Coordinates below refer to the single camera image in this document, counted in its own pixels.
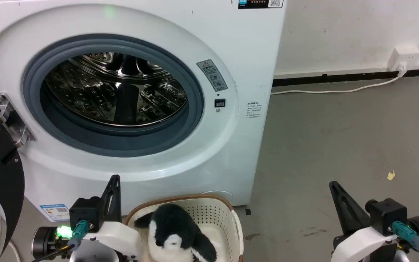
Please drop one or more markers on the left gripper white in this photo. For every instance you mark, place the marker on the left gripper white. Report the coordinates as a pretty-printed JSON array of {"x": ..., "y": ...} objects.
[{"x": 116, "y": 238}]

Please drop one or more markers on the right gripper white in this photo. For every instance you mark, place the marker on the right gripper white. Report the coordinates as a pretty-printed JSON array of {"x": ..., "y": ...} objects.
[{"x": 362, "y": 243}]

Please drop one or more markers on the white front-load washing machine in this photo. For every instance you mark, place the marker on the white front-load washing machine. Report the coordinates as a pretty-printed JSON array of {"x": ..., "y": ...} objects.
[{"x": 238, "y": 54}]

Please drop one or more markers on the yellow paper scrap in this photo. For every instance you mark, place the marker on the yellow paper scrap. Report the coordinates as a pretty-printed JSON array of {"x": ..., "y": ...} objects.
[{"x": 391, "y": 175}]

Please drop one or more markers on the blue white energy sticker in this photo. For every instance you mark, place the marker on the blue white energy sticker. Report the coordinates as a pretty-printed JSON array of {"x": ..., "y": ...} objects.
[{"x": 55, "y": 211}]

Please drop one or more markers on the black white penguin plush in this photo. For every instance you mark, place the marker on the black white penguin plush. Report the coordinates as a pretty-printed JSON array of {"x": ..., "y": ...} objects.
[{"x": 175, "y": 233}]

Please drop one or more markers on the white plastic laundry basket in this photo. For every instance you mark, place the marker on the white plastic laundry basket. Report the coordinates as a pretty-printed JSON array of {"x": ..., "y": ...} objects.
[{"x": 213, "y": 214}]

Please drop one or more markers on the stainless steel washer drum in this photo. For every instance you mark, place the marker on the stainless steel washer drum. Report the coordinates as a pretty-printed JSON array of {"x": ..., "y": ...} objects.
[{"x": 115, "y": 91}]

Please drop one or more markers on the metal door hinge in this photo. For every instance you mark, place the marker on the metal door hinge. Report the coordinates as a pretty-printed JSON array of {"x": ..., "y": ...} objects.
[{"x": 11, "y": 120}]

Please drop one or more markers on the black baseboard strip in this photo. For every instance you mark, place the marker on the black baseboard strip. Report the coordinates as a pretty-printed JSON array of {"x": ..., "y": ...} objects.
[{"x": 340, "y": 77}]

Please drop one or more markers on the grey rubber door gasket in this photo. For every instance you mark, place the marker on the grey rubber door gasket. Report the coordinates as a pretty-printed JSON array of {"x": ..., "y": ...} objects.
[{"x": 191, "y": 91}]

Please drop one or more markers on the small text label sticker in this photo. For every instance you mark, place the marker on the small text label sticker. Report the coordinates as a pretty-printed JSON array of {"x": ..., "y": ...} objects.
[{"x": 254, "y": 110}]

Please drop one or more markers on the black door latch socket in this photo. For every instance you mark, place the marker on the black door latch socket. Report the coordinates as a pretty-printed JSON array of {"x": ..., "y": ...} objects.
[{"x": 219, "y": 103}]

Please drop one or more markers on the grey warning sticker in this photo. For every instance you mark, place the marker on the grey warning sticker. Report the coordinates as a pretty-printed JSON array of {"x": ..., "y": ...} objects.
[{"x": 212, "y": 75}]

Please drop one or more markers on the black QR code sticker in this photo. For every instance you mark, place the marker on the black QR code sticker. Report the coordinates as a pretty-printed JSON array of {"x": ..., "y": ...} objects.
[{"x": 260, "y": 3}]

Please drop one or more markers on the left black wrist camera box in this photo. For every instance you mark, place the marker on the left black wrist camera box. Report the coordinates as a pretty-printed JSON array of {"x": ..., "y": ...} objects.
[{"x": 86, "y": 214}]

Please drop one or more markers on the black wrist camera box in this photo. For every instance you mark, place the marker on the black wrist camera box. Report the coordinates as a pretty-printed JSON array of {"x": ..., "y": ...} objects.
[
  {"x": 86, "y": 214},
  {"x": 386, "y": 214}
]

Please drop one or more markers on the right black wrist camera box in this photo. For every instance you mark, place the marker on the right black wrist camera box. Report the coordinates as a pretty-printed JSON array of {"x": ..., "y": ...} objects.
[{"x": 386, "y": 214}]

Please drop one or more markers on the white wall socket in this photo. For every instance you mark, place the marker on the white wall socket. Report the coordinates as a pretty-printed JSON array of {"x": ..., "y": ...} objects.
[{"x": 404, "y": 58}]

